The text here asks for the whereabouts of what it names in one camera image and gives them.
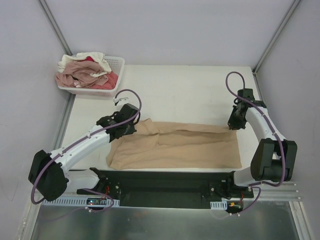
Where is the aluminium corner post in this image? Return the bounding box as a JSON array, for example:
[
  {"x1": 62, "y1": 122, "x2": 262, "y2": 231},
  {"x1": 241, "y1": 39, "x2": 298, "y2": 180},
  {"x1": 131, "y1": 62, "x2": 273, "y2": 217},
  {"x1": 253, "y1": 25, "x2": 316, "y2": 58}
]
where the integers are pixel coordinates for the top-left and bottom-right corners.
[
  {"x1": 37, "y1": 0, "x2": 73, "y2": 55},
  {"x1": 252, "y1": 0, "x2": 302, "y2": 76}
]

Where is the right aluminium corner post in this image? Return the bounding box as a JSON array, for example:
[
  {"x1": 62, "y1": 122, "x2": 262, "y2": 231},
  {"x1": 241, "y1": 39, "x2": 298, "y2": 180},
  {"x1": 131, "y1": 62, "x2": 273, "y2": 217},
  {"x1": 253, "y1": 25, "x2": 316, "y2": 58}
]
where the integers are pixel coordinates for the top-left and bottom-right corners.
[{"x1": 252, "y1": 0, "x2": 302, "y2": 76}]

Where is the white t shirt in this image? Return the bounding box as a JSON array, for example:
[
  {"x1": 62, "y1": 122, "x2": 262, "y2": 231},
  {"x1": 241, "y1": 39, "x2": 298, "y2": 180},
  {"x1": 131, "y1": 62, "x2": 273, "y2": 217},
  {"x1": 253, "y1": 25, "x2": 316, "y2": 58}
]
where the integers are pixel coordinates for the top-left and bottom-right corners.
[{"x1": 58, "y1": 52, "x2": 112, "y2": 77}]

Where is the white plastic laundry basket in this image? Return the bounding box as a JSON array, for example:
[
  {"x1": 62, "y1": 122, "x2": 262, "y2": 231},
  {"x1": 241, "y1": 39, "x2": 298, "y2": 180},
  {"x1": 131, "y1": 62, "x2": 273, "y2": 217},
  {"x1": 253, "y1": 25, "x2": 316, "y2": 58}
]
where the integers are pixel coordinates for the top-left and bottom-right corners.
[{"x1": 57, "y1": 55, "x2": 125, "y2": 97}]

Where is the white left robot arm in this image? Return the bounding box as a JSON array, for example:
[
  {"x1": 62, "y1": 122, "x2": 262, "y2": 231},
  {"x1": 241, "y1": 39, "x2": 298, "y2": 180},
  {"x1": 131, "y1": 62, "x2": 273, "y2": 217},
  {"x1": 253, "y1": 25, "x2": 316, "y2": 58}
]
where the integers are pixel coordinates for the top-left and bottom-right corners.
[{"x1": 28, "y1": 103, "x2": 141, "y2": 205}]

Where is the left aluminium corner post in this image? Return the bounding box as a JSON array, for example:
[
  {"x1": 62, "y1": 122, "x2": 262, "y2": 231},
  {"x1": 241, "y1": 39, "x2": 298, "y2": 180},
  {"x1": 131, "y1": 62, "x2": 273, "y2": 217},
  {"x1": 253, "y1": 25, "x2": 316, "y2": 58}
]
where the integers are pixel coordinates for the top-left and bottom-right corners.
[{"x1": 37, "y1": 0, "x2": 73, "y2": 55}]

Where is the left aluminium table rail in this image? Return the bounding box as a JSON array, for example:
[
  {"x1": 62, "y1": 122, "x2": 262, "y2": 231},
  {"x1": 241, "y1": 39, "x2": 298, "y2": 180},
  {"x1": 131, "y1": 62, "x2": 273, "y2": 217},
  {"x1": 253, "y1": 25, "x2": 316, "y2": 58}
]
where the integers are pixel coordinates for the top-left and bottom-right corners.
[{"x1": 52, "y1": 93, "x2": 76, "y2": 151}]

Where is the aluminium front rail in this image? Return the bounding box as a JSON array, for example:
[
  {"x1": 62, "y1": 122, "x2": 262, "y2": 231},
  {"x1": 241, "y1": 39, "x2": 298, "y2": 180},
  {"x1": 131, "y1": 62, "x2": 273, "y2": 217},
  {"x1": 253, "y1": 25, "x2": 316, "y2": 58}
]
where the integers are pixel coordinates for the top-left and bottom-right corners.
[{"x1": 31, "y1": 181, "x2": 301, "y2": 202}]

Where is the beige t shirt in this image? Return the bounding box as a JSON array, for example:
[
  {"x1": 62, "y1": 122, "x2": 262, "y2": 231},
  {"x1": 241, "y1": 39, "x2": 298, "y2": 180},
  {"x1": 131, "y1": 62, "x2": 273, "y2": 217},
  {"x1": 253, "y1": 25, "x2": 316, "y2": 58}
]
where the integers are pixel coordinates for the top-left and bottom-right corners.
[{"x1": 106, "y1": 118, "x2": 242, "y2": 170}]

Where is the dusty pink t shirt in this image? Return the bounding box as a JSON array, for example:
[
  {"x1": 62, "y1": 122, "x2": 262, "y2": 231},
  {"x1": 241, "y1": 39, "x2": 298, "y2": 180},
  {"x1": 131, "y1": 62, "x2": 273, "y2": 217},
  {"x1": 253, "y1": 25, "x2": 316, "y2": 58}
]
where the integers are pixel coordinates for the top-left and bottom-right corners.
[{"x1": 55, "y1": 60, "x2": 109, "y2": 88}]

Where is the left white cable duct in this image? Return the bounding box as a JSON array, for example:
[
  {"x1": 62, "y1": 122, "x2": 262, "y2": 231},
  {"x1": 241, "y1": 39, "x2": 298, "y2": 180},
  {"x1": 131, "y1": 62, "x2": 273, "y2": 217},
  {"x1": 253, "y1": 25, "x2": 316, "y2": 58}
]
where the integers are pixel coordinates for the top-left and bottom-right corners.
[{"x1": 41, "y1": 196, "x2": 120, "y2": 208}]

